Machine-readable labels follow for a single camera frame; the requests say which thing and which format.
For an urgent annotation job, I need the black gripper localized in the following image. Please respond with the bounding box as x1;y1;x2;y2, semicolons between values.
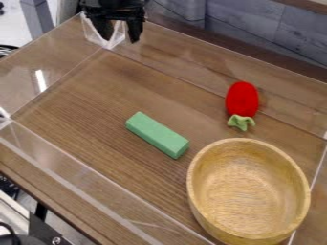
79;0;149;43

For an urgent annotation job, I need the red plush strawberry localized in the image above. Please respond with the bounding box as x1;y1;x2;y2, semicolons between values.
224;81;259;131

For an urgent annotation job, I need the green rectangular block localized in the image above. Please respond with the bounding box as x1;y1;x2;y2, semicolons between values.
125;112;189;159

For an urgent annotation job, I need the wooden bowl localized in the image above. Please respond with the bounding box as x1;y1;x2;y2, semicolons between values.
187;138;311;245

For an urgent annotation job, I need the grey table leg post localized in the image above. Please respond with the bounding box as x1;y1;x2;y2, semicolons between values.
19;0;53;39

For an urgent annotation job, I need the clear acrylic tray wall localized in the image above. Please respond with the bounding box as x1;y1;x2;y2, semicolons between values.
0;18;327;245

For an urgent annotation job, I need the black equipment with cable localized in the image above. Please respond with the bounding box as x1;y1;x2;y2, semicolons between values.
0;216;73;245

